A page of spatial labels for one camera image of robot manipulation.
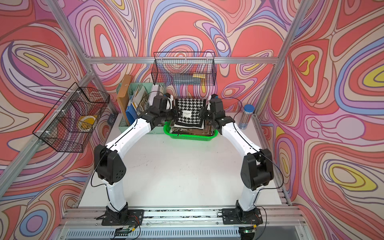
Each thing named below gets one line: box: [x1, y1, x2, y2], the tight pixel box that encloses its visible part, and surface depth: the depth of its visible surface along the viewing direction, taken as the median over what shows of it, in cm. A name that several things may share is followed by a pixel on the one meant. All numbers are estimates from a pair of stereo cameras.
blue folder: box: [126, 102, 138, 125], surface depth 96 cm
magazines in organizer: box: [132, 85, 150, 116], surface depth 97 cm
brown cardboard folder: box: [117, 74, 132, 127], surface depth 91 cm
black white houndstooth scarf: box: [173, 98, 206, 130], surface depth 88 cm
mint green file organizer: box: [116, 82, 155, 131], surface depth 97 cm
